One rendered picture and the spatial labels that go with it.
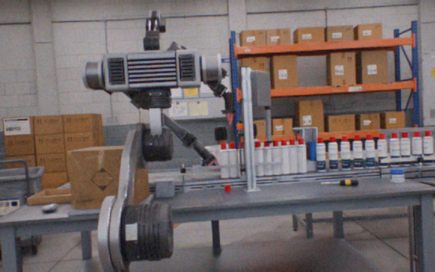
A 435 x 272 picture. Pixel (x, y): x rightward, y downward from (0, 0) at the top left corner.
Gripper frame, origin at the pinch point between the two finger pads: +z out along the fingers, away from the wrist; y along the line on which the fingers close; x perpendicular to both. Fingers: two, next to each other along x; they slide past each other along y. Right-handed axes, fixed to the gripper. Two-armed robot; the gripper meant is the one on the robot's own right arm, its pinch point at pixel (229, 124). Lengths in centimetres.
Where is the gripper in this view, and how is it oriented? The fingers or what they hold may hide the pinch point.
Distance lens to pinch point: 248.7
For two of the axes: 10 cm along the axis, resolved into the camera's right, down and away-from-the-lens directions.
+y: -9.9, 0.7, -1.0
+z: 0.6, 10.0, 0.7
